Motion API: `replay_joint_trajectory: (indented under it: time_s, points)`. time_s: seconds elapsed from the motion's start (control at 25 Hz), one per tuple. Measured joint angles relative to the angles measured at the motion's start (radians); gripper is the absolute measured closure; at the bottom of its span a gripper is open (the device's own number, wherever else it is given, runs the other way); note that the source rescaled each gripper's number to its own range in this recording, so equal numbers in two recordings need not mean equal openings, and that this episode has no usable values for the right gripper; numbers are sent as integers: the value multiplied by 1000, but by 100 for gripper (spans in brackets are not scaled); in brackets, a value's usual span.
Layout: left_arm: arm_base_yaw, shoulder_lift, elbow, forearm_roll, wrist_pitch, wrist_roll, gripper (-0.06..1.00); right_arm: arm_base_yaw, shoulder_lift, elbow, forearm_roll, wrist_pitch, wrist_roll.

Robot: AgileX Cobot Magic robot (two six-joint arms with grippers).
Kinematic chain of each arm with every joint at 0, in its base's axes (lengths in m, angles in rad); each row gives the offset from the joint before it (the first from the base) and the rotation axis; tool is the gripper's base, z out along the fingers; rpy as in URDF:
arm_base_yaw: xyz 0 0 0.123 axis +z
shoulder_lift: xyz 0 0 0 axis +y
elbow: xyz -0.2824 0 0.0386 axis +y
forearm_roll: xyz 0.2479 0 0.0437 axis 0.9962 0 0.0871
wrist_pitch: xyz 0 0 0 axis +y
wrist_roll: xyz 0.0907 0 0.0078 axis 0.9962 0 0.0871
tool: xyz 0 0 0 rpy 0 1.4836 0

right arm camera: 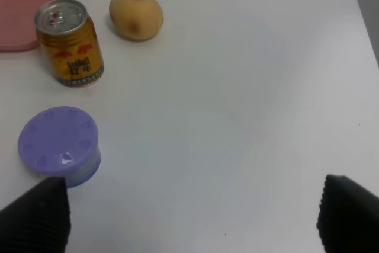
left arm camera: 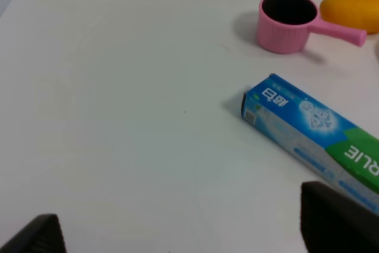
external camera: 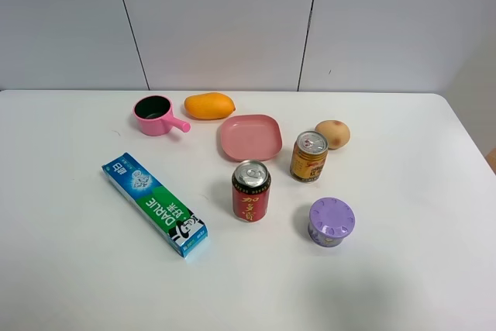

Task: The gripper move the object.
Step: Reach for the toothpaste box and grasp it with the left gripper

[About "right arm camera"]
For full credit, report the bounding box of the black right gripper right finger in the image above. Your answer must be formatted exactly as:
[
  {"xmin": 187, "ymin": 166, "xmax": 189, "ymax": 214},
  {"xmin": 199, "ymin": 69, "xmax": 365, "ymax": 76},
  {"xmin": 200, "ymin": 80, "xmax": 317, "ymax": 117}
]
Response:
[{"xmin": 316, "ymin": 175, "xmax": 378, "ymax": 253}]

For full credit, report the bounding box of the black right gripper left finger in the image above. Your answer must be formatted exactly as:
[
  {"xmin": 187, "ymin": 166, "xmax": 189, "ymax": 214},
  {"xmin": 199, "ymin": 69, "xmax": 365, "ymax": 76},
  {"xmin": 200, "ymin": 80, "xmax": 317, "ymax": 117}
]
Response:
[{"xmin": 1, "ymin": 177, "xmax": 71, "ymax": 252}]

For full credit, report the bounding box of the purple lidded round container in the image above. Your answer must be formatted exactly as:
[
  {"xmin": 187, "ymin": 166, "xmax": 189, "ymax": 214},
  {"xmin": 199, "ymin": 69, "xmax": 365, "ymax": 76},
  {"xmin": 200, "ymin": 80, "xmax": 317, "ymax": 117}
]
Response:
[{"xmin": 17, "ymin": 106, "xmax": 101, "ymax": 188}]

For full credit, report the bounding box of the gold energy drink can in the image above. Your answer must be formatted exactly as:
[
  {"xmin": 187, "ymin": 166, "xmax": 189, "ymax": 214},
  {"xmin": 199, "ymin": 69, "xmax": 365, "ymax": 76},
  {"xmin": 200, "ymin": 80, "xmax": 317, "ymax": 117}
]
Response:
[{"xmin": 34, "ymin": 0, "xmax": 104, "ymax": 88}]

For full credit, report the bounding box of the pink plastic plate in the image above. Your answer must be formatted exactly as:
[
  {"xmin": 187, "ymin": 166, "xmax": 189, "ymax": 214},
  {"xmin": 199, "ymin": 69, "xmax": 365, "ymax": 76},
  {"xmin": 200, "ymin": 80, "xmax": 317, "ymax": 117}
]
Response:
[{"xmin": 1, "ymin": 0, "xmax": 52, "ymax": 52}]

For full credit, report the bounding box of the yellow potato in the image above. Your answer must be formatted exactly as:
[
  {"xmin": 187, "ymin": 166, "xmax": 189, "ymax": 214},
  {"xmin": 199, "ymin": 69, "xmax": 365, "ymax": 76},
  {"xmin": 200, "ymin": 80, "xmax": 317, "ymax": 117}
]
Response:
[{"xmin": 109, "ymin": 0, "xmax": 164, "ymax": 41}]

